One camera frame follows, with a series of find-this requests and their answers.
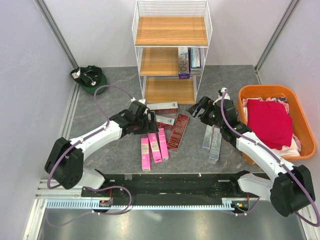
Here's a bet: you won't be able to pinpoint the right aluminium frame post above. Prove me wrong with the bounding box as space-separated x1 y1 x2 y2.
254 0 300 74

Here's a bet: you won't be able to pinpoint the dark red toothpaste box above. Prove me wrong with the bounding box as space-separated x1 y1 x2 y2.
167 114 189 150

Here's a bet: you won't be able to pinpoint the white pink clothes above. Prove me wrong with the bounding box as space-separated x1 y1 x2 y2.
242 97 301 157

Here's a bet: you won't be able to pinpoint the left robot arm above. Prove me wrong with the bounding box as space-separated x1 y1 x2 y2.
44 99 158 197

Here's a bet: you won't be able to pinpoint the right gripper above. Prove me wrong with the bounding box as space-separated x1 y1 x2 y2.
186 95 225 129

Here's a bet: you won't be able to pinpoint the silver Protefix toothpaste box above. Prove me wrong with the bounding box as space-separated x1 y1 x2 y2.
208 127 222 164

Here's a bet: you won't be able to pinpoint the purple RiO toothpaste box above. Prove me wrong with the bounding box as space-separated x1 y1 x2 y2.
178 47 190 79

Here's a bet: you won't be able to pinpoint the pink box middle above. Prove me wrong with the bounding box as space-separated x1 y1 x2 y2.
148 133 162 164

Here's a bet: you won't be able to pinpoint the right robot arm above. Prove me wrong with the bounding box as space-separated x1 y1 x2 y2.
187 94 316 217

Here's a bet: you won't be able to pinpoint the pink box left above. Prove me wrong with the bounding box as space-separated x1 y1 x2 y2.
140 136 151 171

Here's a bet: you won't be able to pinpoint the slotted cable duct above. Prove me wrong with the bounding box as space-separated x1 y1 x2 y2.
46 199 235 211

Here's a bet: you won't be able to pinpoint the silver red box front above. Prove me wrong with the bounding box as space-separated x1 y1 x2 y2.
155 115 175 129

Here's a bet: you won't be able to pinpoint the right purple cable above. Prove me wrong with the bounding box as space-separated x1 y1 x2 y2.
221 89 320 228

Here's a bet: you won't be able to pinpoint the pink box right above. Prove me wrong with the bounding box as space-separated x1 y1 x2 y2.
158 127 169 160

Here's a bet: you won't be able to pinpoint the silver red box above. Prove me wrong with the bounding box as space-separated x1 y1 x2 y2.
147 102 178 114
155 115 175 129

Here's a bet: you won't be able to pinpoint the silver red box rear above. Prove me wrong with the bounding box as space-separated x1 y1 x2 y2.
147 102 178 114

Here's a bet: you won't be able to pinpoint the white wire wooden shelf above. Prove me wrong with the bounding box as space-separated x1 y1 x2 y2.
131 0 213 105

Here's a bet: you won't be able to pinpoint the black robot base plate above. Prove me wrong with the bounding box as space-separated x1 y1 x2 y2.
80 171 263 201

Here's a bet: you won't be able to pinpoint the aluminium floor rail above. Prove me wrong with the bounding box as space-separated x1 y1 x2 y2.
35 84 80 195

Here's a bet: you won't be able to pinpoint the aluminium frame post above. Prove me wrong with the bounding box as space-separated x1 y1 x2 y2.
254 0 300 74
33 0 81 70

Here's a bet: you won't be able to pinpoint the pink box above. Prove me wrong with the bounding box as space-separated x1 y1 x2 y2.
148 133 162 164
140 136 151 171
158 127 169 160

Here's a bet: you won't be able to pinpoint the left aluminium frame post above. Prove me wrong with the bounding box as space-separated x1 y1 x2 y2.
33 0 81 70

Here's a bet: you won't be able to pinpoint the red cloth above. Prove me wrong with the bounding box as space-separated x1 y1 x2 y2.
247 99 293 150

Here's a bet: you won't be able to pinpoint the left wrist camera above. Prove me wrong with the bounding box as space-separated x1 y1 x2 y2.
130 97 147 107

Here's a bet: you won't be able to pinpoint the slim silver toothpaste box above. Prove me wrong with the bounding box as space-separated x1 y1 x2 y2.
201 125 214 151

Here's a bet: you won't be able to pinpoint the black green cap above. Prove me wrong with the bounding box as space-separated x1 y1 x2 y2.
70 65 108 95

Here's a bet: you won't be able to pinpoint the orange plastic basin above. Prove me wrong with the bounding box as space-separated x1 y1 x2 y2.
236 84 317 163

